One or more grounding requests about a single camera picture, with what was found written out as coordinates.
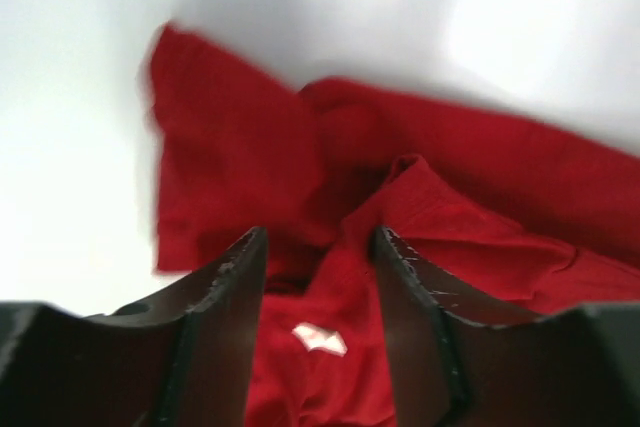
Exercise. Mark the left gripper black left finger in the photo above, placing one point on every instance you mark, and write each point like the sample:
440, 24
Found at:
181, 356

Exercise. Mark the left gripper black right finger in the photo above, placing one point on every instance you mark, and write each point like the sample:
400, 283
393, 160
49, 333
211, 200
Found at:
459, 357

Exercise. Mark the red t shirt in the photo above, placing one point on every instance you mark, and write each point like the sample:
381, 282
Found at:
523, 211

